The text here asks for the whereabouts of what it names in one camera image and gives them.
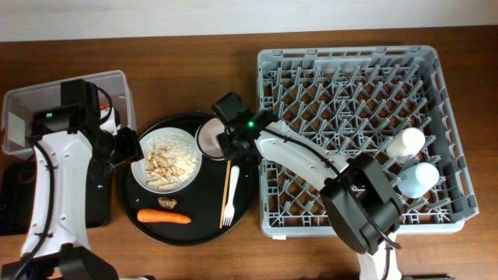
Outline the white shallow bowl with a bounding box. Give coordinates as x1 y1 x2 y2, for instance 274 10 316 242
195 118 224 161

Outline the grey plate with food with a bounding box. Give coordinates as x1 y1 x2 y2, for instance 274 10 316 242
131 128 202 194

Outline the white plastic fork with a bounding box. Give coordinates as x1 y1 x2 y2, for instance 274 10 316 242
223 166 240 226

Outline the clear plastic bin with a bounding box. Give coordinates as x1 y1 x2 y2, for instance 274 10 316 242
1 70 136 159

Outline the cream paper cup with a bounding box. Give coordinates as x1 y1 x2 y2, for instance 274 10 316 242
386 128 426 160

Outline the blue plastic cup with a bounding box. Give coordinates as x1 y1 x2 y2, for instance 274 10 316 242
398 163 440 198

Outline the red snack wrapper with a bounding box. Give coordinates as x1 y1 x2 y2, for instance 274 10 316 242
100 103 110 110

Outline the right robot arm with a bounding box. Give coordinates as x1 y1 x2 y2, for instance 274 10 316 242
212 92 402 279

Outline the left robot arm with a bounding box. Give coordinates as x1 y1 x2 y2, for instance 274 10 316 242
1 79 144 279

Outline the grey dishwasher rack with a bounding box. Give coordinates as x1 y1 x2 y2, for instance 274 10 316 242
257 46 479 235

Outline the wooden chopstick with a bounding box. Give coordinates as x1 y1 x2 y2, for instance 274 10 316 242
219 160 231 229

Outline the round black serving tray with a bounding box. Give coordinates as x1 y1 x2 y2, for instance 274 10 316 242
117 112 260 247

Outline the orange carrot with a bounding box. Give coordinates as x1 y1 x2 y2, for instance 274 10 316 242
137 209 191 224

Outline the brown food scrap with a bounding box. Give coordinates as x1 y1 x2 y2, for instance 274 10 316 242
158 197 178 209

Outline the black rectangular tray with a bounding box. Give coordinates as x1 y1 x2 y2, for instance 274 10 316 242
1 162 112 236

